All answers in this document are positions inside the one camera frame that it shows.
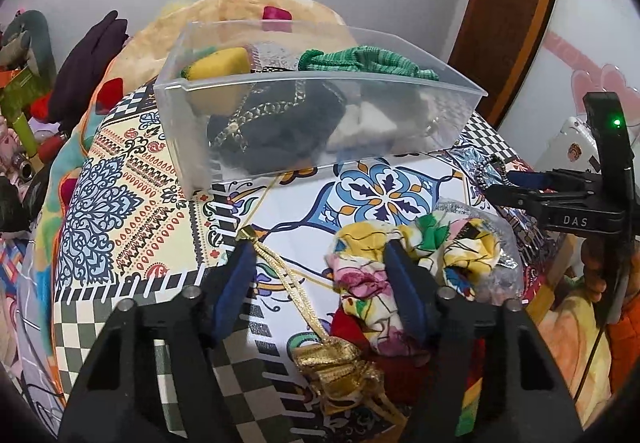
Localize orange yellow blanket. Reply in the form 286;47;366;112
527;233;617;401

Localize patterned tile-print tablecloth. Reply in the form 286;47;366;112
50;73;553;443

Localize grey patterned cloth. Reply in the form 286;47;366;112
249;42;302;73

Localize green knit cloth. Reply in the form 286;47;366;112
298;46;442;84

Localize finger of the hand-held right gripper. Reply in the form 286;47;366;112
481;186;550;220
506;170;557;190

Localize person's right hand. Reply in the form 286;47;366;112
580;235;609;307

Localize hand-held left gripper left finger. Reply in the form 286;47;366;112
57;238;261;443

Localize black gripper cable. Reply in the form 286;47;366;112
574;322;607;401

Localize red knit cloth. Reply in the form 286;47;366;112
330;307;442;405

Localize person's right forearm orange sleeve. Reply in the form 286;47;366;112
607;295;640;396

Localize beige plush cushion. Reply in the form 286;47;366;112
85;0;362;134

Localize dark purple garment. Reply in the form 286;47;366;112
49;10;132;125

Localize colourful bed sheet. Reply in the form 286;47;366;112
0;123;103;376

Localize white case with sticker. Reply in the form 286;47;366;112
534;116;602;175

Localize grey green stuffed toy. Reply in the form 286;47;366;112
0;10;57;76

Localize black bag with gold chain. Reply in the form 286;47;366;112
207;66;352;175

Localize white soft cloth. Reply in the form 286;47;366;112
325;99;402;155

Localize yellow floral cloth scrunchie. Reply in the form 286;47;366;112
325;212;502;355

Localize clear plastic storage box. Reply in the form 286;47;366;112
152;20;489;200

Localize black beaded hair tie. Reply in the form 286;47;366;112
472;157;507;195

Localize brown wooden door frame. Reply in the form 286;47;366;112
447;0;569;130

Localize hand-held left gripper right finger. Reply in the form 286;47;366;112
382;243;584;443

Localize green orange cardboard box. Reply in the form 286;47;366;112
0;67;43;159

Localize yellow green sponge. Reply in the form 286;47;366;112
180;46;252;114

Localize white door with pink decal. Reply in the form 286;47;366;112
499;0;640;174

